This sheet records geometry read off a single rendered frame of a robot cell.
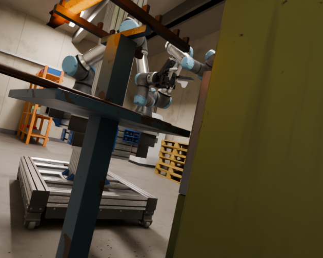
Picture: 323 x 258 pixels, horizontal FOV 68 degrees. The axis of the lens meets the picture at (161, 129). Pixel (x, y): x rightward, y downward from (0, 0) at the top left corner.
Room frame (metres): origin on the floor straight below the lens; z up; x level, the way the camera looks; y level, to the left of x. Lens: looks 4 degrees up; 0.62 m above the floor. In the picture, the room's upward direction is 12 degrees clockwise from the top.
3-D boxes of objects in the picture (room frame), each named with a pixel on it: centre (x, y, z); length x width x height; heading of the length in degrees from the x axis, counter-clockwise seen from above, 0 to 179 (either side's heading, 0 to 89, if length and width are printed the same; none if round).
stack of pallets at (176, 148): (5.03, -0.64, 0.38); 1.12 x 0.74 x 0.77; 33
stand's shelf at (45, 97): (0.66, 0.16, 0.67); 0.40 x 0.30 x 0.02; 136
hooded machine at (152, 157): (6.59, 0.31, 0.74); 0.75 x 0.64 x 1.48; 33
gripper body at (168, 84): (1.27, 0.04, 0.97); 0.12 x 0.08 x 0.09; 48
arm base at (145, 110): (1.88, 0.17, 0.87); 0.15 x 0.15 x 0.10
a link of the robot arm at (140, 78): (1.37, 0.16, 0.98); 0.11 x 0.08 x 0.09; 48
